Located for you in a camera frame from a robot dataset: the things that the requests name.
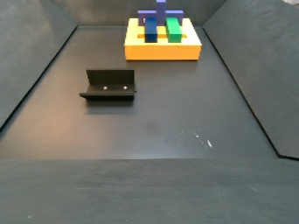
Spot purple cross-shaped block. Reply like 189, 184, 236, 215
138, 0, 185, 26

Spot green long block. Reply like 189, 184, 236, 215
166, 17, 183, 43

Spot blue long block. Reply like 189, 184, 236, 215
145, 17, 158, 43

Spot yellow square base board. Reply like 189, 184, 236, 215
125, 18, 202, 60

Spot black angled bracket stand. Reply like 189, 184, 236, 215
79, 69, 137, 101

